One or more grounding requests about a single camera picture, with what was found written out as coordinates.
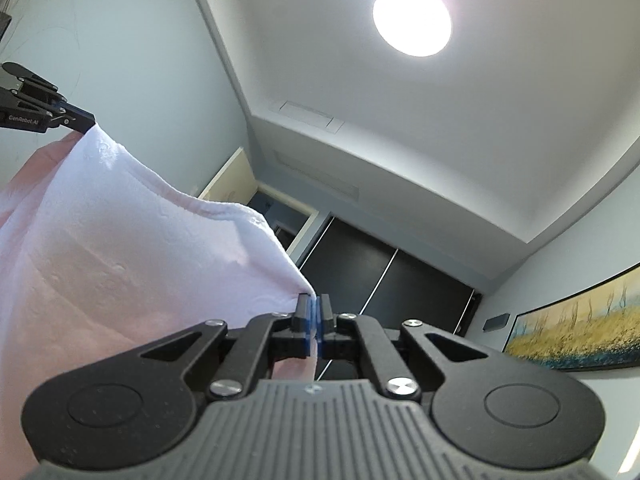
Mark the beige door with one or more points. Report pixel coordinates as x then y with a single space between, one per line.
232 177

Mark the round ceiling lamp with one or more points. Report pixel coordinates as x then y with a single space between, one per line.
412 20

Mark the dark wall switch panel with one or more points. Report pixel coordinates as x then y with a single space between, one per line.
496 321

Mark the framed yellow landscape painting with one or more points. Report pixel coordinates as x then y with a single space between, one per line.
580 330

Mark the white door frame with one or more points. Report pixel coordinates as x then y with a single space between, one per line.
307 230

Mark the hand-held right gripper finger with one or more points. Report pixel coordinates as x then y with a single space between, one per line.
311 327
321 345

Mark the black sliding wardrobe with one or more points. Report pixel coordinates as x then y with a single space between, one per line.
350 260

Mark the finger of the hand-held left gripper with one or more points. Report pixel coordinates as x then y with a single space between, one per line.
32 82
75 117

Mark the light pink embossed garment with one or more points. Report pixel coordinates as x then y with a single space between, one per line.
125 240

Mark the white ceiling access panel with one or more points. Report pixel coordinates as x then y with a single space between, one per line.
307 116

